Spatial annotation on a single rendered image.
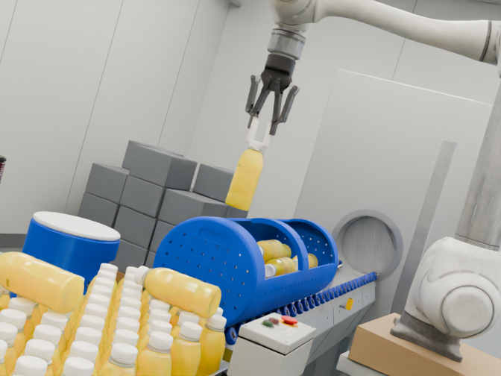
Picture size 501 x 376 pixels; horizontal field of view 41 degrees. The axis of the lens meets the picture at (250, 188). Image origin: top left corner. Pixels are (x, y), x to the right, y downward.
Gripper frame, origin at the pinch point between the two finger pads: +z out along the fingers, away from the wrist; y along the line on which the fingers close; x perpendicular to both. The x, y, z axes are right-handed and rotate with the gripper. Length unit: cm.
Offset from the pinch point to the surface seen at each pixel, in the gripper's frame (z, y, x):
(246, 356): 42, -27, 44
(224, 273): 35.5, -5.4, 10.5
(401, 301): 49, -33, -133
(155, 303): 39, -6, 44
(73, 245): 47, 50, -7
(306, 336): 37, -34, 31
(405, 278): 39, -32, -133
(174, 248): 34.1, 9.6, 10.5
